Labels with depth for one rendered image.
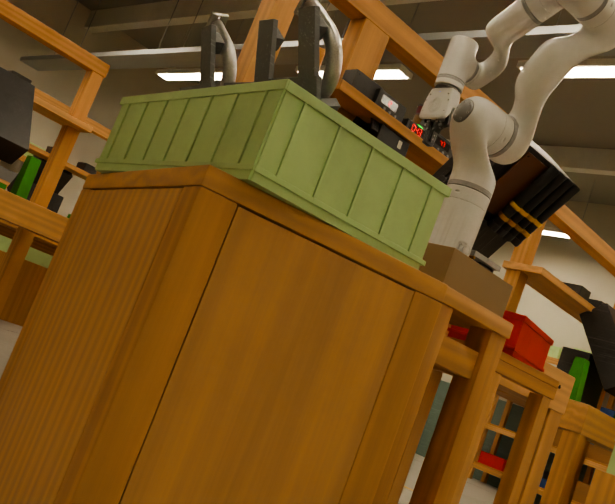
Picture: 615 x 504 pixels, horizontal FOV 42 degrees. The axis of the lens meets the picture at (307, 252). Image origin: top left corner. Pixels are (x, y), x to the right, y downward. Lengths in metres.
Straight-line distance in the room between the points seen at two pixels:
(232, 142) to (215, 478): 0.53
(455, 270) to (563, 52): 0.62
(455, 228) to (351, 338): 0.74
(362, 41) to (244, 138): 1.82
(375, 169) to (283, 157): 0.20
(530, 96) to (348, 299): 0.97
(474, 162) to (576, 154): 9.14
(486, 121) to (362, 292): 0.84
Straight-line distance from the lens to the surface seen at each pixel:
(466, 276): 1.95
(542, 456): 3.22
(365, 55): 3.08
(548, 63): 2.14
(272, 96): 1.29
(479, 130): 2.08
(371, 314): 1.39
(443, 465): 2.03
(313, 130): 1.30
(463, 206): 2.06
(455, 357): 1.97
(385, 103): 3.02
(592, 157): 11.10
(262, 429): 1.32
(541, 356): 2.59
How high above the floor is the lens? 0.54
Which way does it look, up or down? 8 degrees up
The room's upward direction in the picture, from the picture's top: 21 degrees clockwise
